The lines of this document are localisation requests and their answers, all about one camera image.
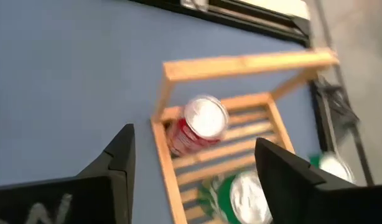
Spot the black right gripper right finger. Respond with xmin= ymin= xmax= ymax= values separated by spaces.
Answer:
xmin=254 ymin=138 xmax=382 ymax=224

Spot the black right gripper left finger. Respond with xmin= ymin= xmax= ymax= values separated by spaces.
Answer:
xmin=0 ymin=123 xmax=136 ymax=224

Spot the green Sprite can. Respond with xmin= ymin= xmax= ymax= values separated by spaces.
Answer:
xmin=197 ymin=169 xmax=274 ymax=224
xmin=309 ymin=151 xmax=356 ymax=184

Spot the red Coca-Cola can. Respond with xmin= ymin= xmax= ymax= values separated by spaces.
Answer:
xmin=165 ymin=94 xmax=231 ymax=158

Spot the wooden slatted shelf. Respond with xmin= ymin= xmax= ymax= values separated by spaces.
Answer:
xmin=149 ymin=46 xmax=340 ymax=224

